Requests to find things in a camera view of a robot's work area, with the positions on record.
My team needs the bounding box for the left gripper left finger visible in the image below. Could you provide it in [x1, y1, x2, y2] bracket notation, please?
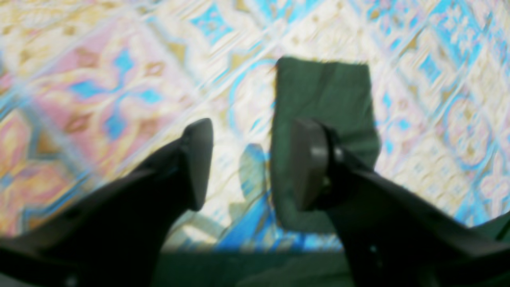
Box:
[1, 118, 214, 287]

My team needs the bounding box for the dark green long-sleeve shirt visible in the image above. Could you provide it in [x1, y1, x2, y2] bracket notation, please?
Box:
[151, 56, 510, 287]

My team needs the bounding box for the patterned pastel tablecloth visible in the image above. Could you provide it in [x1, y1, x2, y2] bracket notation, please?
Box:
[1, 0, 509, 251]

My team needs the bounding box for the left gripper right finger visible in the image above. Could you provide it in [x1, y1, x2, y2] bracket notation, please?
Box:
[291, 119, 510, 287]

